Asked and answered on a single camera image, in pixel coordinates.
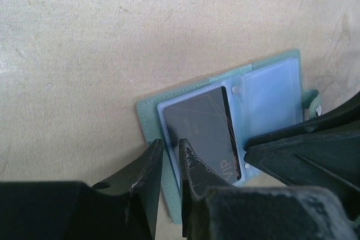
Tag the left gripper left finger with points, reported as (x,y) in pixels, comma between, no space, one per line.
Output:
(122,206)

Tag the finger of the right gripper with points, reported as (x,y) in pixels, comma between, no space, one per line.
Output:
(327,159)
(346,113)

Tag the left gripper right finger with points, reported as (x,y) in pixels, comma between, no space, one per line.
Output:
(215,209)

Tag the green card holder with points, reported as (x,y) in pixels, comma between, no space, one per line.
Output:
(263,96)

